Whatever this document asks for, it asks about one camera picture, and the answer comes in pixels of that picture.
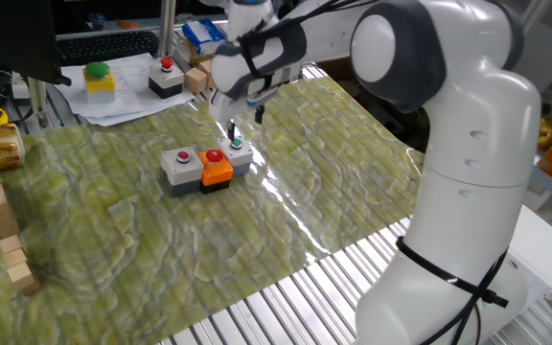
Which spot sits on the grey box small red button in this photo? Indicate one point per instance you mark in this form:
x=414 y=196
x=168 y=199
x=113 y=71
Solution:
x=180 y=175

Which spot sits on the small wooden block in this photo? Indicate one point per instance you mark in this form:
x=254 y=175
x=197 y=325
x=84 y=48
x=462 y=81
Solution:
x=10 y=243
x=195 y=80
x=22 y=278
x=207 y=69
x=15 y=258

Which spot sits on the white box green button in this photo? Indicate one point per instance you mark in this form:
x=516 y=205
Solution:
x=240 y=155

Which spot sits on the black monitor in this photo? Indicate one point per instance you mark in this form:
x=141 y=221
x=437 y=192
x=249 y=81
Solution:
x=12 y=33

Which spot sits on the green marble pattern mat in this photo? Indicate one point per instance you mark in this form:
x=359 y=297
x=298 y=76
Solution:
x=161 y=249

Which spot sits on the white flat box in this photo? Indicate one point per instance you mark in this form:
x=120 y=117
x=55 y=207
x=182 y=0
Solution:
x=544 y=249

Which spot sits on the white paper sheets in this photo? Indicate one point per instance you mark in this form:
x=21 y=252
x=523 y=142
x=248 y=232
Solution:
x=132 y=103

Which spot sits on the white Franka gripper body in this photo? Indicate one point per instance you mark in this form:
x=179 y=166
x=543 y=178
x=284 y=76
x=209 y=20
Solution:
x=221 y=108

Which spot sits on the blue tissue pack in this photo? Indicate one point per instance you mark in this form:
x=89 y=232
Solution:
x=201 y=34

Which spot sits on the aluminium frame post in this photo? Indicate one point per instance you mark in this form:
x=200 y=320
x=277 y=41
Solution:
x=167 y=29

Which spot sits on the black keyboard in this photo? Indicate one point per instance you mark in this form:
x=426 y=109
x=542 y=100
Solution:
x=106 y=46

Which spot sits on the orange box red mushroom button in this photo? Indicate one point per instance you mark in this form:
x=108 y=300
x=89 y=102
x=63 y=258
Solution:
x=216 y=172

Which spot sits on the yellow box green mushroom button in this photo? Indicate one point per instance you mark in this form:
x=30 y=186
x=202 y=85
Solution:
x=98 y=84

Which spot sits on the black white box red button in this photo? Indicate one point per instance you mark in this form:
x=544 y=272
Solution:
x=166 y=81

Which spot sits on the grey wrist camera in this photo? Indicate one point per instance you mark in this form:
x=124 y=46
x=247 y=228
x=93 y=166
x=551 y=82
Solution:
x=261 y=96

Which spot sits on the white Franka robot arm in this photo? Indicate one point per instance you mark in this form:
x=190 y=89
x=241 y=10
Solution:
x=472 y=144

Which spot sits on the white power adapter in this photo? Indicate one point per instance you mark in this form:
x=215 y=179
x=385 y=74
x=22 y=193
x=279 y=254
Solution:
x=19 y=85

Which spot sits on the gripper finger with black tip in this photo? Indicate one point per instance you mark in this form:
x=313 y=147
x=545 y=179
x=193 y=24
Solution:
x=229 y=130
x=233 y=130

